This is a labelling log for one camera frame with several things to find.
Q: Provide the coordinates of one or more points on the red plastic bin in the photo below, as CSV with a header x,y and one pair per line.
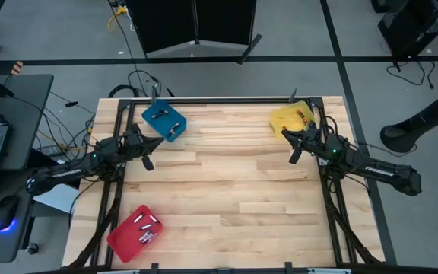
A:
x,y
126,239

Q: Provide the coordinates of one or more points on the white sheet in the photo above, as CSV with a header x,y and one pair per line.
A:
x,y
63,199

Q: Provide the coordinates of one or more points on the yellow plastic bin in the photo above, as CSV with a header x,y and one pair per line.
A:
x,y
285,116

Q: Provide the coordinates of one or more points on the black table frame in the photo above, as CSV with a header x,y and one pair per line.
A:
x,y
223,100

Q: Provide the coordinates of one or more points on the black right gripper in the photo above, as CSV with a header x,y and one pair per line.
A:
x,y
312,141

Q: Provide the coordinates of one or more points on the black desk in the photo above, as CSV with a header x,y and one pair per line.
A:
x,y
29,114

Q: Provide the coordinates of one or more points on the silver frame bracket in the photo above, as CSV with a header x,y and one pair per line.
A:
x,y
321,162

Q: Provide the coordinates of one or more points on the blue plastic bin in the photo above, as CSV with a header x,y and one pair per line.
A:
x,y
152,122

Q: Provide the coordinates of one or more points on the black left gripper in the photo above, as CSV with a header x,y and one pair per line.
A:
x,y
137,144

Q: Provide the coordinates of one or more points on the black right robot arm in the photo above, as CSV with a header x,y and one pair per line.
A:
x,y
378,169

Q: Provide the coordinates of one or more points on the desk caster wheel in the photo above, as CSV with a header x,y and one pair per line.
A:
x,y
32,248

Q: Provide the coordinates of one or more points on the black folding partition screen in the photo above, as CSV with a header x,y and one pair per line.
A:
x,y
165,23

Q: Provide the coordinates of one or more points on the orange black striped tag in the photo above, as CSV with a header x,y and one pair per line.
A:
x,y
16,67

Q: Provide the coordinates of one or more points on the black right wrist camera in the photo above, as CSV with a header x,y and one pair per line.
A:
x,y
295,155

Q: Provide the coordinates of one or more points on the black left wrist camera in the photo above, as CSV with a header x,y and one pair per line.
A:
x,y
148,163

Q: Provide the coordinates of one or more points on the black equipment case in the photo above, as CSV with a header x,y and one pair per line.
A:
x,y
413,26

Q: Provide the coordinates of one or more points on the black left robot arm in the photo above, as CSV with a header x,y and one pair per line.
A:
x,y
70,171

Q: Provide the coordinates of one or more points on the black computer mouse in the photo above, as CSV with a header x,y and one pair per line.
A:
x,y
5,211

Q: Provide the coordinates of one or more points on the thick black pole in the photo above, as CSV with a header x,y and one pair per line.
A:
x,y
432,114

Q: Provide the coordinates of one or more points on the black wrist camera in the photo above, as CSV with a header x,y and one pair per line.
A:
x,y
295,155
148,163

